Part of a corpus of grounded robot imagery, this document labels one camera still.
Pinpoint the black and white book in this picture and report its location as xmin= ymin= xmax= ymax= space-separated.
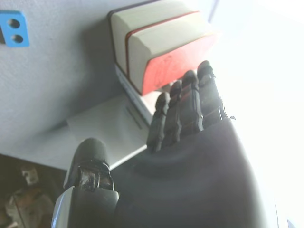
xmin=66 ymin=65 xmax=154 ymax=171

